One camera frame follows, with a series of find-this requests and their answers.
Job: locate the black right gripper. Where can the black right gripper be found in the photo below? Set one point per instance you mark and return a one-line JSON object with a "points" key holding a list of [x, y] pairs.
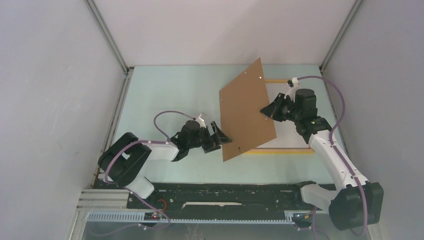
{"points": [[272, 110]]}

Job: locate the aluminium corner post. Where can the aluminium corner post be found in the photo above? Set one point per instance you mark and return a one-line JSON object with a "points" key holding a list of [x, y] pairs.
{"points": [[106, 33], [353, 12]]}

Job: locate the small circuit board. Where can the small circuit board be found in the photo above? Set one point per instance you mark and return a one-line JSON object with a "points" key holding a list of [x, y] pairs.
{"points": [[152, 216]]}

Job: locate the building and sky photo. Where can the building and sky photo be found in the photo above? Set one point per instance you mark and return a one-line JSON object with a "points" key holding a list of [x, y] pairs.
{"points": [[286, 134]]}

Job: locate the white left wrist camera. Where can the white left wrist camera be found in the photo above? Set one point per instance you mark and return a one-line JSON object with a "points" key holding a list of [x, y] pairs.
{"points": [[201, 119]]}

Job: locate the left aluminium corner post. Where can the left aluminium corner post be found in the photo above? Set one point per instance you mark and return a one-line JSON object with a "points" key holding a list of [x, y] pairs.
{"points": [[106, 33]]}

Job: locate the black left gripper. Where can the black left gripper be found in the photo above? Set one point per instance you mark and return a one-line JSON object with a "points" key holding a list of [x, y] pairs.
{"points": [[214, 141]]}

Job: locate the brown cardboard backing board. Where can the brown cardboard backing board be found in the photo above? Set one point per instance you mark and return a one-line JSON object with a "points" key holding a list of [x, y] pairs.
{"points": [[240, 119]]}

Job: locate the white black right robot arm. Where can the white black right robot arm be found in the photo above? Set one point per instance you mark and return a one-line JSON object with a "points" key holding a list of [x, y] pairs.
{"points": [[355, 201]]}

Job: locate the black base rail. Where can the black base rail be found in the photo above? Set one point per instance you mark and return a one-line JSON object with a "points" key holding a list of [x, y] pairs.
{"points": [[228, 201]]}

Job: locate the grey cable duct strip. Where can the grey cable duct strip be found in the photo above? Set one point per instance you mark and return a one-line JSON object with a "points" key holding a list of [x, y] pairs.
{"points": [[138, 217]]}

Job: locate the right aluminium corner post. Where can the right aluminium corner post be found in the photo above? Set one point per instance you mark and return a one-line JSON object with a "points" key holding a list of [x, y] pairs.
{"points": [[353, 12]]}

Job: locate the yellow wooden picture frame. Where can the yellow wooden picture frame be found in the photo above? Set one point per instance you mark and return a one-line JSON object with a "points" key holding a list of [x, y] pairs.
{"points": [[280, 151]]}

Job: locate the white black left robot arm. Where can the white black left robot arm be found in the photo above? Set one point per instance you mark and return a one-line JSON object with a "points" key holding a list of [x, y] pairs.
{"points": [[122, 163]]}

